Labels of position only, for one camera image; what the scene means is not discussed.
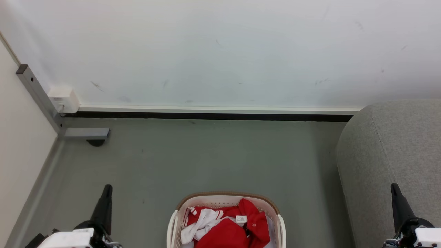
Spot grey fabric sofa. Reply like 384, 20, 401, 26
336, 99, 441, 248

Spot white plastic laundry basket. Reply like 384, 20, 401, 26
166, 191, 287, 248

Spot white wall socket box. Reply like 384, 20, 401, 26
48, 86, 80, 114

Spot white and black baseboard strip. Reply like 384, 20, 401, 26
63, 105, 363, 122

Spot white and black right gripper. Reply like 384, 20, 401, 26
382, 183, 441, 248

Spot red and white clothes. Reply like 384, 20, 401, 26
180, 198, 271, 248

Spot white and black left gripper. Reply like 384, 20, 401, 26
37, 184, 122, 248

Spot grey metal frame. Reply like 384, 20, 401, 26
15, 64, 110, 140

